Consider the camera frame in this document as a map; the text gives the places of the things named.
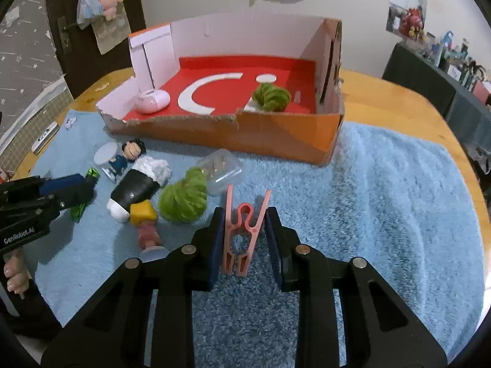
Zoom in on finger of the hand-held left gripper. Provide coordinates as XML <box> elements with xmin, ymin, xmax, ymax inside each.
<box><xmin>34</xmin><ymin>182</ymin><xmax>96</xmax><ymax>221</ymax></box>
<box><xmin>0</xmin><ymin>174</ymin><xmax>87</xmax><ymax>208</ymax></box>

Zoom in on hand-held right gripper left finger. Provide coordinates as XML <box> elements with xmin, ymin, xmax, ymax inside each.
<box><xmin>40</xmin><ymin>206</ymin><xmax>227</xmax><ymax>368</ymax></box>

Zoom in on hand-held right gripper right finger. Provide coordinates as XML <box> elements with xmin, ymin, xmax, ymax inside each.
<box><xmin>265</xmin><ymin>206</ymin><xmax>449</xmax><ymax>368</ymax></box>

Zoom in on green foil wrapper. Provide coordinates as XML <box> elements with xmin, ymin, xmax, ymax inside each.
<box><xmin>71</xmin><ymin>167</ymin><xmax>101</xmax><ymax>224</ymax></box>

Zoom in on pink plastic clothespin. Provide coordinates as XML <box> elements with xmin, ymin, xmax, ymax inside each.
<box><xmin>221</xmin><ymin>184</ymin><xmax>273</xmax><ymax>278</ymax></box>

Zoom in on black and white plush toy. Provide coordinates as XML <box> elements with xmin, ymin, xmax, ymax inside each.
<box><xmin>106</xmin><ymin>156</ymin><xmax>172</xmax><ymax>224</ymax></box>

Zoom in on green yarn scrunchie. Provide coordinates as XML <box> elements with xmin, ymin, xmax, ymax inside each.
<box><xmin>253</xmin><ymin>82</ymin><xmax>292</xmax><ymax>113</ymax></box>
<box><xmin>158</xmin><ymin>167</ymin><xmax>209</xmax><ymax>224</ymax></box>

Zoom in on orange cardboard box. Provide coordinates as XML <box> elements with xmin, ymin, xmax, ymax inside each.
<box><xmin>95</xmin><ymin>13</ymin><xmax>346</xmax><ymax>166</ymax></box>

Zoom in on person's left forearm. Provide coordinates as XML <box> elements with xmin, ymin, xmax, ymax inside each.
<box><xmin>0</xmin><ymin>276</ymin><xmax>64</xmax><ymax>340</ymax></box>

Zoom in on person's left hand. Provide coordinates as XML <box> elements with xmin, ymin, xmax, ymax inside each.
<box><xmin>3</xmin><ymin>247</ymin><xmax>33</xmax><ymax>300</ymax></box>

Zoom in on blonde figurine in pink dress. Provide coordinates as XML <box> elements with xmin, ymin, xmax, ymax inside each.
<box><xmin>130</xmin><ymin>200</ymin><xmax>169</xmax><ymax>265</ymax></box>

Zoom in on dark-haired figurine on round base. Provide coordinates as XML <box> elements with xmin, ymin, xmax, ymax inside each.
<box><xmin>94</xmin><ymin>139</ymin><xmax>148</xmax><ymax>183</ymax></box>

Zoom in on clear plastic capsule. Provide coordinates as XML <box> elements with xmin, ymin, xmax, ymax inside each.
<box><xmin>196</xmin><ymin>149</ymin><xmax>244</xmax><ymax>196</ymax></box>

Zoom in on blue fluffy towel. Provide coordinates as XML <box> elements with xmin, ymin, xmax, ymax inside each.
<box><xmin>29</xmin><ymin>109</ymin><xmax>488</xmax><ymax>368</ymax></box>

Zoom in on pink egg-shaped toy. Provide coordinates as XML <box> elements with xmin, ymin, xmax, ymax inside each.
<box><xmin>133</xmin><ymin>89</ymin><xmax>171</xmax><ymax>114</ymax></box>

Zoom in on dark brown door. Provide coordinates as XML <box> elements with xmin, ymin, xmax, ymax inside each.
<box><xmin>44</xmin><ymin>0</ymin><xmax>147</xmax><ymax>100</ymax></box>

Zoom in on beige hanging cloth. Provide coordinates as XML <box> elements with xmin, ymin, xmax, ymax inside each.
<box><xmin>92</xmin><ymin>8</ymin><xmax>131</xmax><ymax>55</ymax></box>

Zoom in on clear plastic bag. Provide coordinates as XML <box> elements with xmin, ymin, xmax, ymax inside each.
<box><xmin>76</xmin><ymin>0</ymin><xmax>104</xmax><ymax>29</ymax></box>

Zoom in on pink pig plush toy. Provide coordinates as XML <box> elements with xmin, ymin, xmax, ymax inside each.
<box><xmin>96</xmin><ymin>0</ymin><xmax>125</xmax><ymax>21</ymax></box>

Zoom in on dark cabinet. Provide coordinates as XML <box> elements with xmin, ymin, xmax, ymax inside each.
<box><xmin>381</xmin><ymin>42</ymin><xmax>491</xmax><ymax>150</ymax></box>

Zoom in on row of cabinet trinkets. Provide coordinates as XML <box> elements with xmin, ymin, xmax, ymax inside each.
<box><xmin>422</xmin><ymin>31</ymin><xmax>491</xmax><ymax>104</ymax></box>

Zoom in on red plush figures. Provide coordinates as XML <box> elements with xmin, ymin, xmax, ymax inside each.
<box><xmin>399</xmin><ymin>7</ymin><xmax>426</xmax><ymax>41</ymax></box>

